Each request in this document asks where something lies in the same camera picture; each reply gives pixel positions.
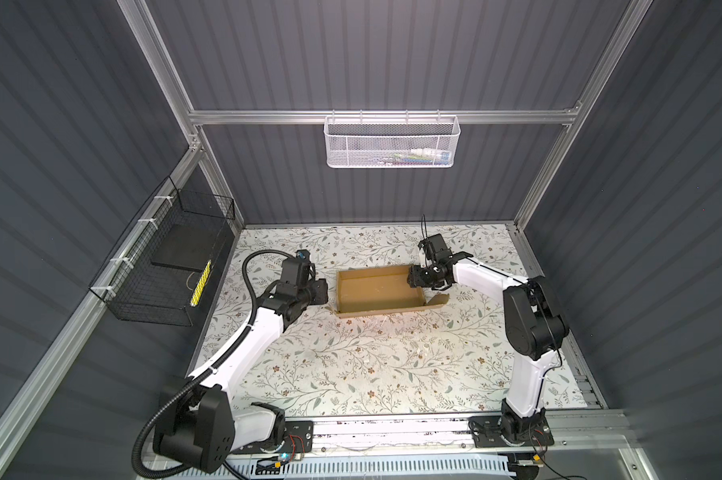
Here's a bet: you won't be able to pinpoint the brown cardboard box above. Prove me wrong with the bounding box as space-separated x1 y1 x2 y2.
333 265 450 319

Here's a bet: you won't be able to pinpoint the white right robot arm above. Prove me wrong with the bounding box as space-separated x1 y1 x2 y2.
407 258 570 421

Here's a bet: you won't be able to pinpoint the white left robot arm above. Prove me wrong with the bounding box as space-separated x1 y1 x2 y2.
148 279 328 478

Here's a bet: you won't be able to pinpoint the yellow marker pen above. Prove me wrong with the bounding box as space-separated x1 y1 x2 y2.
190 261 212 307

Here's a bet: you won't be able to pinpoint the black foam pad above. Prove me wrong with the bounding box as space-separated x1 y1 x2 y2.
151 225 218 273

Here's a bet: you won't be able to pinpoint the items in white basket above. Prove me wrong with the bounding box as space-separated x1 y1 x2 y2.
374 148 453 167

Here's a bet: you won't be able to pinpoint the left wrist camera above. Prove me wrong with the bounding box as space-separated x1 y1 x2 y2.
280 249 314 289

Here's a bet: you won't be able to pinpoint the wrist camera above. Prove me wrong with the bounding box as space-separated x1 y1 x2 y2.
280 249 314 289
418 234 473 267

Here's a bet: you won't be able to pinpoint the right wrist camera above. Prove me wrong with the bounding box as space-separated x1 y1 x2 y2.
418 234 473 267

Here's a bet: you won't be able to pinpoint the black corrugated cable conduit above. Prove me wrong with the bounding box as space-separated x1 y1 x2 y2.
131 248 296 480

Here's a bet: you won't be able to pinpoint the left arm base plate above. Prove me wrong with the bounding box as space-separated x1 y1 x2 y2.
231 420 315 455

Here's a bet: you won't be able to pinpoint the black wire mesh basket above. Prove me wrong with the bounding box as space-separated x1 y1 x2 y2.
90 180 236 327

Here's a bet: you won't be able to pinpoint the white wire mesh basket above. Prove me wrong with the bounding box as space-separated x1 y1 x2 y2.
323 115 462 169

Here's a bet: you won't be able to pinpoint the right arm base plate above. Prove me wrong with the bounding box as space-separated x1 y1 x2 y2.
468 412 555 448

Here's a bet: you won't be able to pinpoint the white perforated front rail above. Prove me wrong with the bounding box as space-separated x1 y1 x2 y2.
228 454 517 479

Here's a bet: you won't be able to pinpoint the aluminium enclosure frame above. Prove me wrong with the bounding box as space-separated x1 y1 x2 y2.
0 1 635 477

